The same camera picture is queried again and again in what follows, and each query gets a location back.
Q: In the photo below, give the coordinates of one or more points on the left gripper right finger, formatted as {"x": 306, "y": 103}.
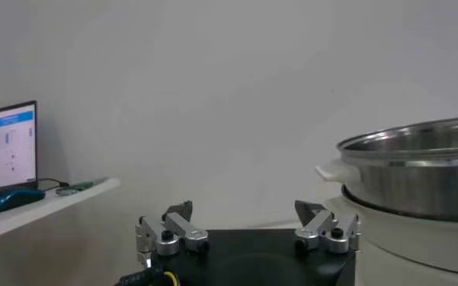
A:
{"x": 322, "y": 225}

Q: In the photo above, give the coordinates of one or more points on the stainless steel steamer basket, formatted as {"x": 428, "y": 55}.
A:
{"x": 415, "y": 182}

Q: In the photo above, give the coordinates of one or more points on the black laptop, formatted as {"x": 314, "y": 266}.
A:
{"x": 9, "y": 147}

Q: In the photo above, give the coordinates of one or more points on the white electric cooker base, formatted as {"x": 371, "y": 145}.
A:
{"x": 407, "y": 245}

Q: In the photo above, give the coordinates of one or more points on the blue computer mouse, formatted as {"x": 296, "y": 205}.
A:
{"x": 7, "y": 200}

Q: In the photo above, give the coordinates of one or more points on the white side table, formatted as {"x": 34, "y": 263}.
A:
{"x": 49, "y": 206}

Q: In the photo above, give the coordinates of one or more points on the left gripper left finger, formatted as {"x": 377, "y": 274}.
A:
{"x": 174, "y": 227}

